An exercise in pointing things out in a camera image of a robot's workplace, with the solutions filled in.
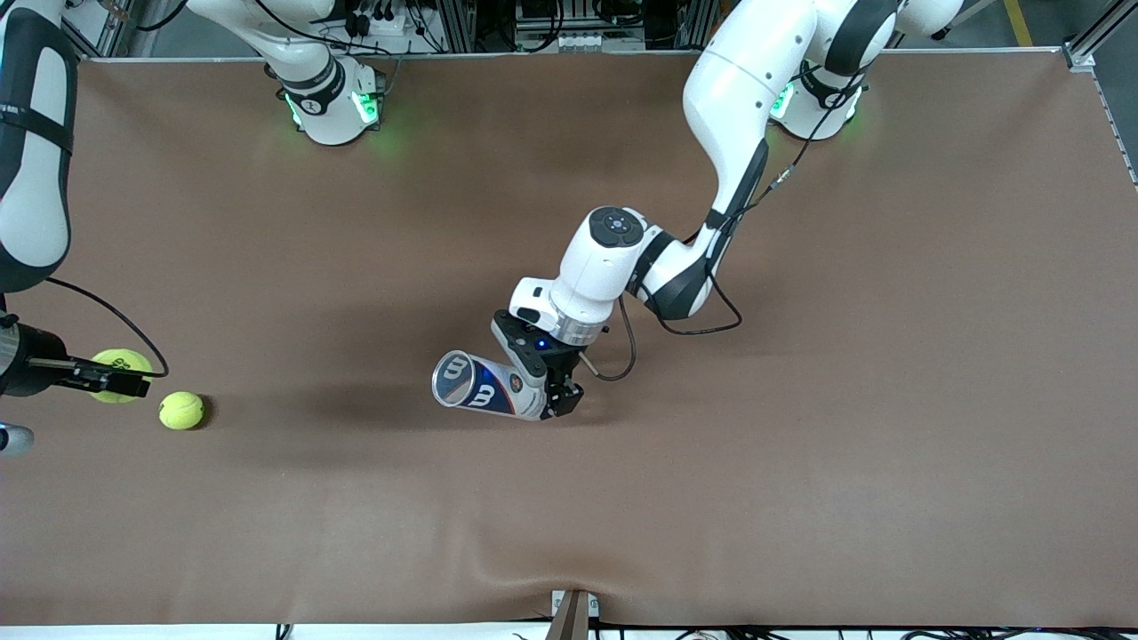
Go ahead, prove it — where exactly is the yellow tennis ball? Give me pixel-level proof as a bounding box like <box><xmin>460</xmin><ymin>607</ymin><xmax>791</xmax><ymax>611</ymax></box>
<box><xmin>89</xmin><ymin>348</ymin><xmax>154</xmax><ymax>405</ymax></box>
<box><xmin>159</xmin><ymin>391</ymin><xmax>206</xmax><ymax>431</ymax></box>

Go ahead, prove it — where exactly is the clear tennis ball can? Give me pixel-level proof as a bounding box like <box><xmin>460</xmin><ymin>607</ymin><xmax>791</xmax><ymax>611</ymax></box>
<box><xmin>431</xmin><ymin>349</ymin><xmax>549</xmax><ymax>421</ymax></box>

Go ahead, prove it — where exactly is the metal table clamp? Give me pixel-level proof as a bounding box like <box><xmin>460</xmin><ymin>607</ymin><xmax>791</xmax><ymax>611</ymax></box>
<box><xmin>549</xmin><ymin>589</ymin><xmax>600</xmax><ymax>640</ymax></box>

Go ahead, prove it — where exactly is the brown table mat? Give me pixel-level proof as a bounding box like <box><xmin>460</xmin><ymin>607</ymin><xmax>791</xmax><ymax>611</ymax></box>
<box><xmin>0</xmin><ymin>49</ymin><xmax>1138</xmax><ymax>628</ymax></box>

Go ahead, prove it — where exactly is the white connector block row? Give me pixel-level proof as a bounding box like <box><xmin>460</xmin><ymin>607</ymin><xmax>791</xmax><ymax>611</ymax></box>
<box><xmin>516</xmin><ymin>32</ymin><xmax>645</xmax><ymax>52</ymax></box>

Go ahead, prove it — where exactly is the white power strip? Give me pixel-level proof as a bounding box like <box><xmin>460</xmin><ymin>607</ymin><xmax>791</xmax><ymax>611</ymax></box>
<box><xmin>342</xmin><ymin>0</ymin><xmax>410</xmax><ymax>36</ymax></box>

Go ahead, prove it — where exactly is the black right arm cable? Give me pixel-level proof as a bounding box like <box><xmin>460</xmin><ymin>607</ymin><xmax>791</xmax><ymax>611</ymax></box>
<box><xmin>44</xmin><ymin>277</ymin><xmax>170</xmax><ymax>379</ymax></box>

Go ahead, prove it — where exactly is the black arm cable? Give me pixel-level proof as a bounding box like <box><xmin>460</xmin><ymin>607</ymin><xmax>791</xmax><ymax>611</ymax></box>
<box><xmin>44</xmin><ymin>277</ymin><xmax>170</xmax><ymax>379</ymax></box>
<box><xmin>582</xmin><ymin>62</ymin><xmax>868</xmax><ymax>383</ymax></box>

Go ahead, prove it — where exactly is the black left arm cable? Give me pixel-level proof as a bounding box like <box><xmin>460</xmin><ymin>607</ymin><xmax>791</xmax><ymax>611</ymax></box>
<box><xmin>582</xmin><ymin>62</ymin><xmax>868</xmax><ymax>383</ymax></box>

